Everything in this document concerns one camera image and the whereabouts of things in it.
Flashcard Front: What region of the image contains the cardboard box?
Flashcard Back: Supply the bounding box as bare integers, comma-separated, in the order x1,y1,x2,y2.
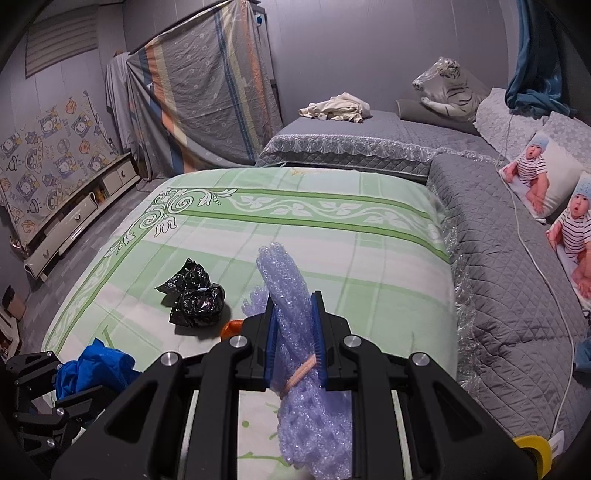
2,285,27,321

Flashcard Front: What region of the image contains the grey window blind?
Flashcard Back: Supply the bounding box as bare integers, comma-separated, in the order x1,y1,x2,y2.
24,7,100,78

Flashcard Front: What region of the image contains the striped grey cloth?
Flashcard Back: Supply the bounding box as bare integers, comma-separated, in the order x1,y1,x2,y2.
126,0,283,178

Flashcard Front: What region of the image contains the white cable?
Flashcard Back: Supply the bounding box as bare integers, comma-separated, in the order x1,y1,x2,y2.
501,111,578,435

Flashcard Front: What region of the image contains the grey hanging garment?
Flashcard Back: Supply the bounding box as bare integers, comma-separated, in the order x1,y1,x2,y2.
104,52,139,155

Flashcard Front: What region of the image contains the grey quilted sofa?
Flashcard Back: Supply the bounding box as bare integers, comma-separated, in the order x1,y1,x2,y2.
254,88,591,444

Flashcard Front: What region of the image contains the green patterned blanket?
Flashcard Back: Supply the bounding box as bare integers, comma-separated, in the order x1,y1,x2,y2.
41,166,462,480

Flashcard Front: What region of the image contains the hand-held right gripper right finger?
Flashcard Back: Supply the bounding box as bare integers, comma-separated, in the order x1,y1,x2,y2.
310,291,541,480

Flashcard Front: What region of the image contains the cream cloth pile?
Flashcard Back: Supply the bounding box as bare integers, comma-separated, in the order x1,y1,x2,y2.
298,92,372,124

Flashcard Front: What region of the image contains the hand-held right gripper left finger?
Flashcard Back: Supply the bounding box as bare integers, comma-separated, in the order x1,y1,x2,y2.
51,295,278,480

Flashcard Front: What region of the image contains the white low cabinet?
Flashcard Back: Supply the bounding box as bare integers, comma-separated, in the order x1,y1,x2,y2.
23,152,141,282

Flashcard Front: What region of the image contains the cartoon printed cloth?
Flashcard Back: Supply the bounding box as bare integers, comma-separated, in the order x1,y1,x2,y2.
0,90,122,241

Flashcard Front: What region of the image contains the grey pillow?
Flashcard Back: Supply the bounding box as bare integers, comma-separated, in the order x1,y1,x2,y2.
396,98,481,136

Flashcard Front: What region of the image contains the white tiger plush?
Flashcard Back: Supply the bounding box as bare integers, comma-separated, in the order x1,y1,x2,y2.
412,56,489,121

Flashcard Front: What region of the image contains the blue plastic bag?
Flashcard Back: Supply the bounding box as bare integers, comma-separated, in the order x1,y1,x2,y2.
55,338,141,402

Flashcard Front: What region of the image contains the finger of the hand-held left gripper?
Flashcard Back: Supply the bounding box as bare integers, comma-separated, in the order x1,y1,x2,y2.
13,383,139,462
6,352,63,402

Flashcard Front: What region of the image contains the baby print pillow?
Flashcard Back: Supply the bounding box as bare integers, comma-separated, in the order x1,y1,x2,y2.
545,171,591,319
499,130,585,220

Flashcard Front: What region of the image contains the yellow rimmed bin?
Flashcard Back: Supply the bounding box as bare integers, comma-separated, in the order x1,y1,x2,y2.
512,435,552,480

